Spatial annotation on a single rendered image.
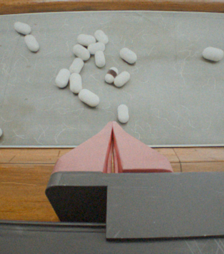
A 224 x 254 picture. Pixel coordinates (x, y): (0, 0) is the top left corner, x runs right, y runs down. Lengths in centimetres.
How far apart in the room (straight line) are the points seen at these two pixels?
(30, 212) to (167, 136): 23
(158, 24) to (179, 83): 15
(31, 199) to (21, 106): 16
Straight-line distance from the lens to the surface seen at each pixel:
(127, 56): 29
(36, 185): 24
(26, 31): 39
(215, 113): 31
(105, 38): 32
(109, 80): 27
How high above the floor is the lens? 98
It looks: 76 degrees down
